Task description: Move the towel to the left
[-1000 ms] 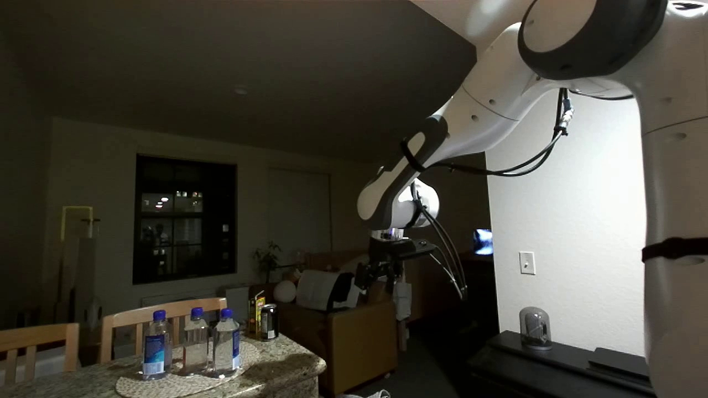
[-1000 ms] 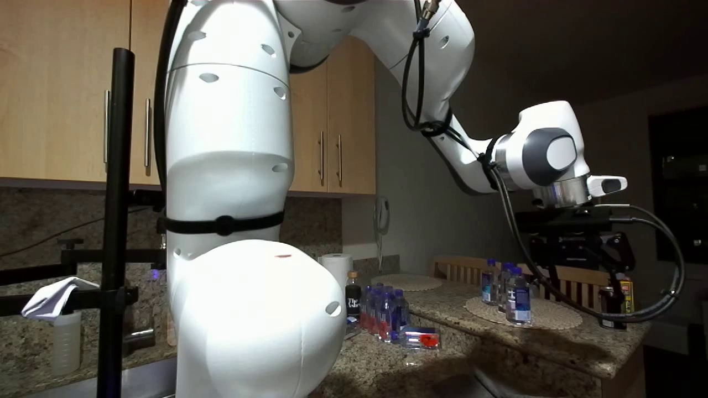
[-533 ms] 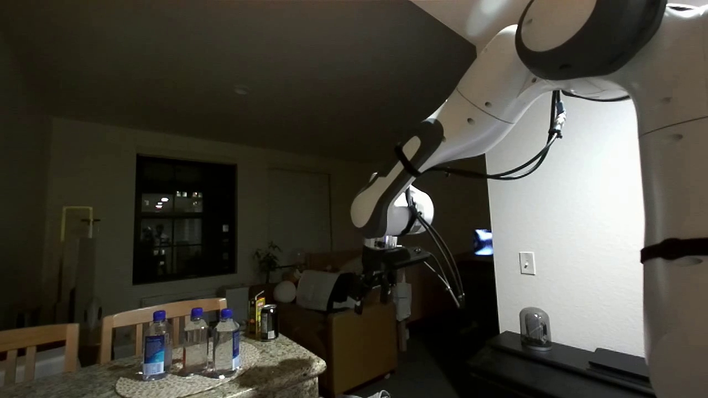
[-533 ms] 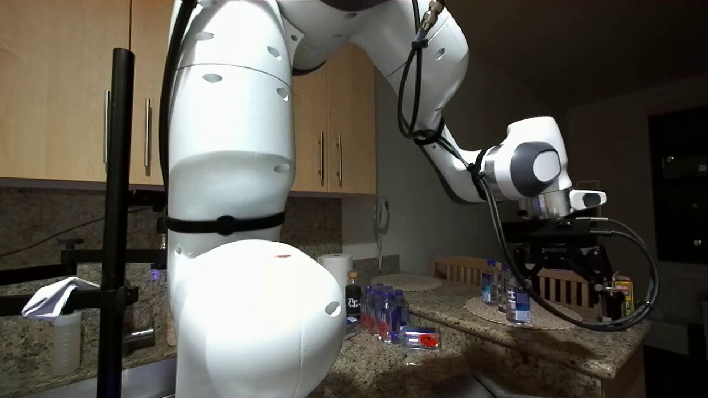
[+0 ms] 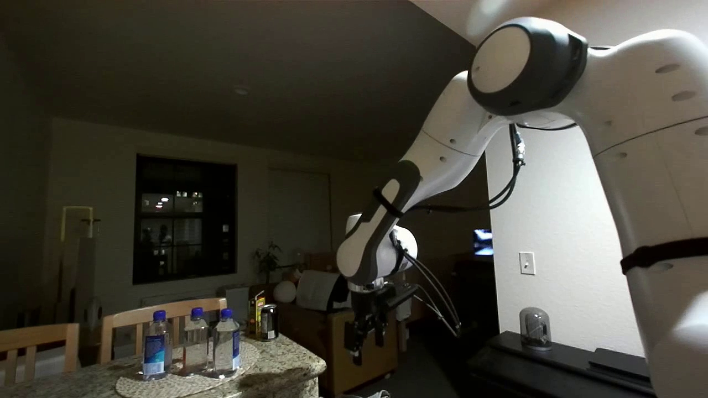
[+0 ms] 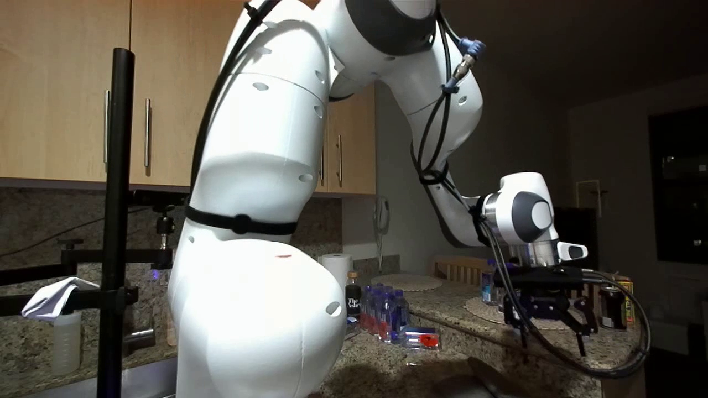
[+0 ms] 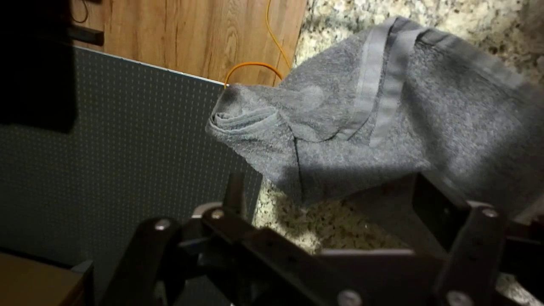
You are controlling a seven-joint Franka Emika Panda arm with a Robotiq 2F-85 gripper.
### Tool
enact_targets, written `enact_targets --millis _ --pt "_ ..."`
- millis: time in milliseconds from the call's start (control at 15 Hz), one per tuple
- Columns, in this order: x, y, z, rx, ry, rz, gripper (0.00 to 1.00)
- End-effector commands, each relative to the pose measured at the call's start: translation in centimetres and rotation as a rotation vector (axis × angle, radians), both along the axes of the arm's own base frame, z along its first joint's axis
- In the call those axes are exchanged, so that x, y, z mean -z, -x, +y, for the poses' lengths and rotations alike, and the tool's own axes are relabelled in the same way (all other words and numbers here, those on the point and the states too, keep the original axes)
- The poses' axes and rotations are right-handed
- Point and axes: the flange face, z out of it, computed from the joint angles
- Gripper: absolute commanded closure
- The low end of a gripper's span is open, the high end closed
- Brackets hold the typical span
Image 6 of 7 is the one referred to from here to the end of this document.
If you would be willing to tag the water bottle with blue label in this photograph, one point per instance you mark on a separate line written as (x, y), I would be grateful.
(487, 283)

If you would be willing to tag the black camera stand pole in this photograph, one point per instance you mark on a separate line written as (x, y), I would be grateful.
(116, 222)

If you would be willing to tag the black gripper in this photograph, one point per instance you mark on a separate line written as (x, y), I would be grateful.
(544, 295)

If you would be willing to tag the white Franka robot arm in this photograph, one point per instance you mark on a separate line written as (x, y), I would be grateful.
(251, 316)

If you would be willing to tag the white plastic container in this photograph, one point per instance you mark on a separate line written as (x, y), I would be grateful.
(63, 344)

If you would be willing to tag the pack of blue bottles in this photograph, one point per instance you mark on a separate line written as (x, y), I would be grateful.
(387, 309)

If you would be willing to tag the white crumpled towel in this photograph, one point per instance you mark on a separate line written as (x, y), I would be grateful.
(53, 295)

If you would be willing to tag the wooden cabinet door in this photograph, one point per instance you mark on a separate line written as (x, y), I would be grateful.
(354, 146)
(168, 89)
(51, 89)

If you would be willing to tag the white paper towel roll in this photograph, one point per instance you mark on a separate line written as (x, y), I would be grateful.
(337, 268)

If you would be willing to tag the dark window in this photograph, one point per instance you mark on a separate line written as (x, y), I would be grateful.
(677, 183)

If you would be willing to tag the round woven placemat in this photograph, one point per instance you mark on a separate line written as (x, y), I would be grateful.
(483, 309)
(410, 281)

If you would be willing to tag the dark sauce bottle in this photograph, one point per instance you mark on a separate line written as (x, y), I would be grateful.
(354, 298)

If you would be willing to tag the white wall phone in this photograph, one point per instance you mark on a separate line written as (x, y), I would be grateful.
(380, 214)

